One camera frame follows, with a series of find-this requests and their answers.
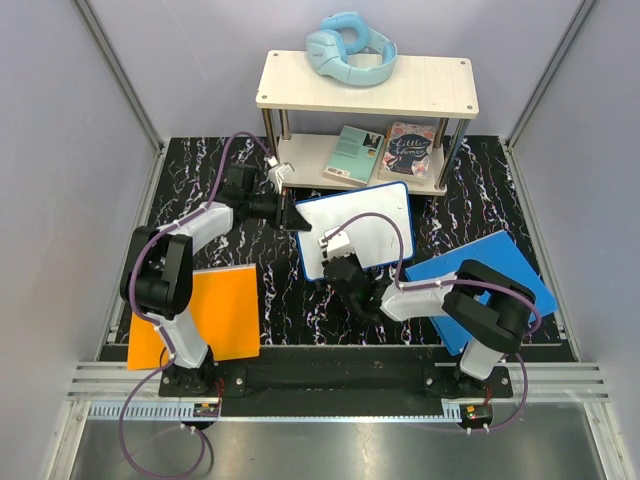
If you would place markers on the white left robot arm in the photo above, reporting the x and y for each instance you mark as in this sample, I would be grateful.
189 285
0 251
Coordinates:
157 281

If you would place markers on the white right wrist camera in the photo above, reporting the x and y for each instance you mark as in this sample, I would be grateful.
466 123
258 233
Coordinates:
335 243

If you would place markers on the light blue headphones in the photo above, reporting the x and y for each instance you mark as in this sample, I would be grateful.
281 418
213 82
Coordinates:
345 34

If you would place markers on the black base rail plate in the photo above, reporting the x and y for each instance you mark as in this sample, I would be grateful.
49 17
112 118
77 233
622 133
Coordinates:
416 369

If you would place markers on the teal paperback book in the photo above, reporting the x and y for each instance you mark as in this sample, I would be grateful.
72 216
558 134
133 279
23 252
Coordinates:
354 156

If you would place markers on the orange folder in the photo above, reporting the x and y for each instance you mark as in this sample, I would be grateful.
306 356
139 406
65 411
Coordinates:
225 308

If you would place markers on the white two-tier shelf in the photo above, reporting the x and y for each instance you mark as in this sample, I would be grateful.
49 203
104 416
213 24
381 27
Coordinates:
303 113

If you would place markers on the blue-framed whiteboard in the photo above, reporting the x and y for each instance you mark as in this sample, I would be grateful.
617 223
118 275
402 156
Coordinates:
383 237

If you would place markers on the aluminium slotted rail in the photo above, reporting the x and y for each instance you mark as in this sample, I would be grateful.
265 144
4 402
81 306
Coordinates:
113 392

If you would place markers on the black marble-pattern mat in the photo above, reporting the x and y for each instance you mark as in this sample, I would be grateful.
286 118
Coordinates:
481 199

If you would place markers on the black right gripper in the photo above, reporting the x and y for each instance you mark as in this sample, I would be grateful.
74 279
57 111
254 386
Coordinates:
352 257

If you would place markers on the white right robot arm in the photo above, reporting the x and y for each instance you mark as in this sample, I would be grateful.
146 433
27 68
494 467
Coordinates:
494 309

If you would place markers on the Little Women book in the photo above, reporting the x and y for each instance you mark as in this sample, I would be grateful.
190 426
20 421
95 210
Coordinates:
407 155

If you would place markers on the blue folder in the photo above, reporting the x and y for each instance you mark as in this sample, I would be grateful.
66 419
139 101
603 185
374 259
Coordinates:
500 253

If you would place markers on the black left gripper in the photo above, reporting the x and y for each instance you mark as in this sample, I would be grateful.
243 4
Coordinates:
295 222

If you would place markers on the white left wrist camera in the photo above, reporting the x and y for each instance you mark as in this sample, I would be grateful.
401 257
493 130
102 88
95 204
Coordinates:
277 173

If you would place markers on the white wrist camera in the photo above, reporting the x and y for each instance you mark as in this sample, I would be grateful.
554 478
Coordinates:
335 243
277 173

